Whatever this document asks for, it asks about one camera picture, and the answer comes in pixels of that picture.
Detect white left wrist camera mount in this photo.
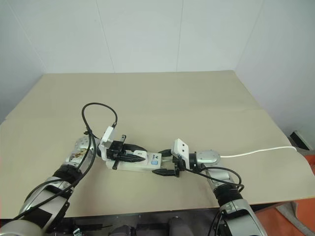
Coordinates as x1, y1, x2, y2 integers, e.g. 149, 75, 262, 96
98, 125, 117, 161

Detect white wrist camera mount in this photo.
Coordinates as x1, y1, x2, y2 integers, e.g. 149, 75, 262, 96
171, 138, 190, 161
98, 125, 117, 161

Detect grey floor mat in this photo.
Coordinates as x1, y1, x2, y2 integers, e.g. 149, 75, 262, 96
275, 201, 300, 222

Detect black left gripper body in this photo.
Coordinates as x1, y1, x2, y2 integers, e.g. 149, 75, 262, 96
106, 134, 127, 170

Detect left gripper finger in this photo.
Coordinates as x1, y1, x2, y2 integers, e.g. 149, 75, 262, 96
122, 144, 148, 155
120, 154, 146, 164

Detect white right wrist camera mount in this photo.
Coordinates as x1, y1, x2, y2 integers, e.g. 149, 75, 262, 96
171, 138, 190, 161

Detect white power strip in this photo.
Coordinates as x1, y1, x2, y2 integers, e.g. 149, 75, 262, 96
105, 150, 177, 174

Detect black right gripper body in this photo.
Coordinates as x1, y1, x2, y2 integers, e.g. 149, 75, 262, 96
172, 156, 187, 178

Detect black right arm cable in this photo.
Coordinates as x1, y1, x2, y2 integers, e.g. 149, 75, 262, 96
181, 165, 246, 236

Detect white power strip cord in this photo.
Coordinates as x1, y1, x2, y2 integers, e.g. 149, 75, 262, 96
220, 145, 299, 158

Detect white charger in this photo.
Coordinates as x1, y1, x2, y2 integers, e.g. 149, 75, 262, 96
133, 150, 149, 160

